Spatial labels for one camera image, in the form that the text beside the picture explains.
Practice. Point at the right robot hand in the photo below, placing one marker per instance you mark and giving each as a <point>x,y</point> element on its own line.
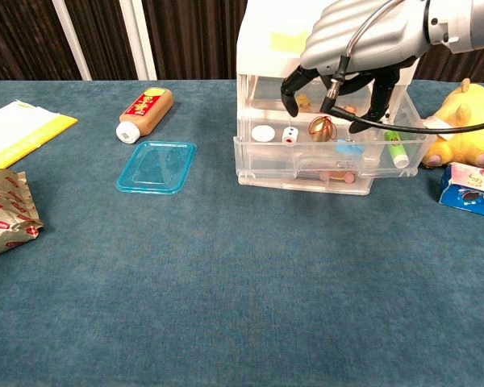
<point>371,36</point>

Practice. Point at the gold egg ornament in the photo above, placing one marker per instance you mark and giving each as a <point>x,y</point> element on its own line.
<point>319,130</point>

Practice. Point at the clear drawer holding trinkets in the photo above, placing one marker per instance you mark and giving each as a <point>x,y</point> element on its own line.
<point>266,157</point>

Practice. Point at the white plastic drawer unit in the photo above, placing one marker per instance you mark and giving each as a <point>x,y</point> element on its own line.
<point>266,60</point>

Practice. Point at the clear drawer holding pink toy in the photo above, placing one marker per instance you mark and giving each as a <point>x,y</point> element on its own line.
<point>266,184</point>

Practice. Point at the small orange pink trinket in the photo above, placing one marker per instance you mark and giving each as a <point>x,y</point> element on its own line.
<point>349,109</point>

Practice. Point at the yellow sticky note pad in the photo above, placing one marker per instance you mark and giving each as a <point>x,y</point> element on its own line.
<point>286,40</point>

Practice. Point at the small yellow duck toy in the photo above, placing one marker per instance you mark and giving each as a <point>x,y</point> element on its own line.
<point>304,104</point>

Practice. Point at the green lip balm tube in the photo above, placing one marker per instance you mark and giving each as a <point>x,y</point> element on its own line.
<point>397,150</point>

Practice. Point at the white die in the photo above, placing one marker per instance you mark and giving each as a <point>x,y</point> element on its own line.
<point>289,135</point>

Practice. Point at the yellow plush toy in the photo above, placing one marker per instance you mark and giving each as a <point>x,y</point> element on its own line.
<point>468,141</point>

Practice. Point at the pink orange small toy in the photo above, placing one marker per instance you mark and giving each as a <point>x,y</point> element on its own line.
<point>338,176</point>

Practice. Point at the white round disc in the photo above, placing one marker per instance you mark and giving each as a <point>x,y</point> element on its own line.
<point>263,133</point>

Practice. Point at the dark pleated curtain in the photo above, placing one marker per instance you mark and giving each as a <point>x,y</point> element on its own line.
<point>201,40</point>

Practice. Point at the blue pink cookie box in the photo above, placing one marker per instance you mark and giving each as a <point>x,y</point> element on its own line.
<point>474,189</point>

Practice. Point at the brown sauce bottle red label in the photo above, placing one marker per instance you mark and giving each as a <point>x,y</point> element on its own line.
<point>145,109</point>

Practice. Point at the blue clear container lid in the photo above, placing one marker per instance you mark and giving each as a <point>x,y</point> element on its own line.
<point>157,167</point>

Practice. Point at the blue velvet tablecloth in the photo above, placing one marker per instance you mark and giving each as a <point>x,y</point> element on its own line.
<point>226,282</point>

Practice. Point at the white yellow paper packet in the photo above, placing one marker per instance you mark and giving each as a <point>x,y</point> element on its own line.
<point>20,133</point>

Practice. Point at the gold foil snack bag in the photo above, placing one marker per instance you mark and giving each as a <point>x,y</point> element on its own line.
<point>6,213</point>

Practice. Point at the white frame post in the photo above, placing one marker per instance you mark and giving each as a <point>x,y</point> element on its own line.
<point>72,40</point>
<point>139,40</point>

